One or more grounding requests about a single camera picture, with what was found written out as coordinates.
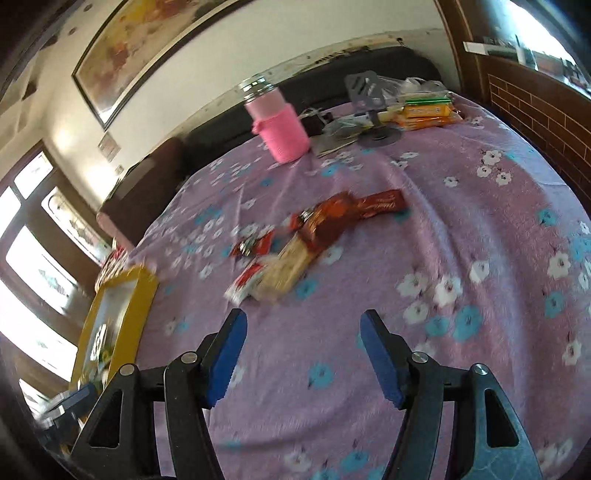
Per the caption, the red white snack packet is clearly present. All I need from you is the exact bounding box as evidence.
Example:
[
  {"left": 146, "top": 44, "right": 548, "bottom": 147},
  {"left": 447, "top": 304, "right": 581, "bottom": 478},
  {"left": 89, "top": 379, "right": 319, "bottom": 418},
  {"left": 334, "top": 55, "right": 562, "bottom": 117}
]
[{"left": 223, "top": 256, "right": 273, "bottom": 307}]

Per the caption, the beige cracker packet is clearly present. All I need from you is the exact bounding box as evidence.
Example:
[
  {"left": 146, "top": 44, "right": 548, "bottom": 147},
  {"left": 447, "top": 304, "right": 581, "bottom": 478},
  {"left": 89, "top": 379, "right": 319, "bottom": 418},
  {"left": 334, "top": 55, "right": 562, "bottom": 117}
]
[{"left": 252, "top": 235, "right": 315, "bottom": 302}]

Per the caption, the red black candy packet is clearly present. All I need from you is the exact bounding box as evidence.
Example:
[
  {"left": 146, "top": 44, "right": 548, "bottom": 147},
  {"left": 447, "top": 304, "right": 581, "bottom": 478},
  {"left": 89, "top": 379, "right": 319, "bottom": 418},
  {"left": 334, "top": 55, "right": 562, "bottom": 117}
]
[{"left": 229, "top": 227, "right": 274, "bottom": 258}]

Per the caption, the dark red date snack packet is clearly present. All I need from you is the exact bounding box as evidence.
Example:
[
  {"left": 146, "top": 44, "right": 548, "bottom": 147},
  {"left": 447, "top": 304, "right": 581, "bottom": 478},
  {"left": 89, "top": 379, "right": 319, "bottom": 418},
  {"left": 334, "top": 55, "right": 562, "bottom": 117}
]
[{"left": 288, "top": 191, "right": 358, "bottom": 254}]

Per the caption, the dark red slim snack bar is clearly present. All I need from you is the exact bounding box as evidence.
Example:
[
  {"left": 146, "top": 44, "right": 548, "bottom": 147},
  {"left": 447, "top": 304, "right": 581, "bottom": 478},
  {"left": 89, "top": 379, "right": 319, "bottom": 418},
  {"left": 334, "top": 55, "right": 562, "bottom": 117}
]
[{"left": 356, "top": 189, "right": 407, "bottom": 219}]

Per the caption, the wooden glass door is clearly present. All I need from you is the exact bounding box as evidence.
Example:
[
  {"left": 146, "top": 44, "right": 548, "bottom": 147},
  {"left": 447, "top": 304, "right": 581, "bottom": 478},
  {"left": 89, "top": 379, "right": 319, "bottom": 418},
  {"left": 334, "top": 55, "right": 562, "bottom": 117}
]
[{"left": 0, "top": 142, "right": 112, "bottom": 416}]

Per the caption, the yellow-edged cardboard tray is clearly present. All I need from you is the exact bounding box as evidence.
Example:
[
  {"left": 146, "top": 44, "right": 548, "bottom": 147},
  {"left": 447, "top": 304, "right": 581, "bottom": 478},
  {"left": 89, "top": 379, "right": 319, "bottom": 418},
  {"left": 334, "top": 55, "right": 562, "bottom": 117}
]
[{"left": 69, "top": 266, "right": 158, "bottom": 390}]

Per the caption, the purple floral tablecloth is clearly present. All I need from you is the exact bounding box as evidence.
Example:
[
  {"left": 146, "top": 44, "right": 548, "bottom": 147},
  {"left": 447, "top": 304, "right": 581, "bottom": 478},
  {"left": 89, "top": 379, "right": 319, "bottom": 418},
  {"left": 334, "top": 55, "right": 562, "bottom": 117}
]
[{"left": 130, "top": 99, "right": 590, "bottom": 479}]

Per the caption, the brown armchair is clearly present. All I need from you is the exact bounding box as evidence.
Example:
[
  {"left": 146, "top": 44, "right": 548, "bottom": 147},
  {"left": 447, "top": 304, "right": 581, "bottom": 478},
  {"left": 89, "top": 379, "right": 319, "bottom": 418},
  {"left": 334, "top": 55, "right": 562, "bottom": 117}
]
[{"left": 96, "top": 137, "right": 184, "bottom": 251}]

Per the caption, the clear bag of dark seeds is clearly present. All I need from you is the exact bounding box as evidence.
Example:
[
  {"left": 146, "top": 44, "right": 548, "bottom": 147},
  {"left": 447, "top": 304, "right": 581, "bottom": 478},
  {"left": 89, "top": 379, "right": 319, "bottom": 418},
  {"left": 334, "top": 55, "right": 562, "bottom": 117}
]
[{"left": 311, "top": 115, "right": 373, "bottom": 158}]

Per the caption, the pink knit-sleeved thermos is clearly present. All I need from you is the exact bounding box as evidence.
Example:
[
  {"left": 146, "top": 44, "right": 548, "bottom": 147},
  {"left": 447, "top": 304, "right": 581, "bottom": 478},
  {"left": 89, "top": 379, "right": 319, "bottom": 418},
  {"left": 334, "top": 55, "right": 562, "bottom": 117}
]
[{"left": 238, "top": 75, "right": 311, "bottom": 164}]

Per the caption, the orange cracker packs stack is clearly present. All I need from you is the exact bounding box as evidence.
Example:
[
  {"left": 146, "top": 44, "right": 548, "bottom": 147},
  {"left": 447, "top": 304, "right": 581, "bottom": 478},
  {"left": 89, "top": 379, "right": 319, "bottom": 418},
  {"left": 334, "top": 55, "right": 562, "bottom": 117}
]
[{"left": 393, "top": 93, "right": 463, "bottom": 131}]

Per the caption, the black phone stand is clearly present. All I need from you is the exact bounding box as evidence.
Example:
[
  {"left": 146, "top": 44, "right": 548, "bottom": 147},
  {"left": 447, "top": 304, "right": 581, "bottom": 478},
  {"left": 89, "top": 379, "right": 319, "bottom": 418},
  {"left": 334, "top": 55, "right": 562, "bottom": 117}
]
[{"left": 345, "top": 71, "right": 402, "bottom": 148}]

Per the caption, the black leather sofa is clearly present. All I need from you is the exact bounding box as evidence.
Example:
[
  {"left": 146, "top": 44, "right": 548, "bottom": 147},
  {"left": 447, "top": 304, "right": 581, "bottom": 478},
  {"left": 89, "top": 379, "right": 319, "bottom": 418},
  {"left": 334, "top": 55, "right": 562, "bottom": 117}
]
[{"left": 184, "top": 44, "right": 442, "bottom": 149}]

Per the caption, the wooden brick-pattern cabinet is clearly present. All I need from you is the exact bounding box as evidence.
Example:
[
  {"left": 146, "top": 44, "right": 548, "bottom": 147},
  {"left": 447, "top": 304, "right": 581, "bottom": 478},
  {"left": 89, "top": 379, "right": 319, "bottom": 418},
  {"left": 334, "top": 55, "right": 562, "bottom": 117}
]
[{"left": 461, "top": 41, "right": 591, "bottom": 195}]

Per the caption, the framed wall painting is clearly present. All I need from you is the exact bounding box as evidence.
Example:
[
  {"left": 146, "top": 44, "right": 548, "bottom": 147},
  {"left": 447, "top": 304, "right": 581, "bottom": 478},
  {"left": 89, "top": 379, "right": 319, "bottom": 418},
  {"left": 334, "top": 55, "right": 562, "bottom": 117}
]
[{"left": 72, "top": 0, "right": 246, "bottom": 130}]

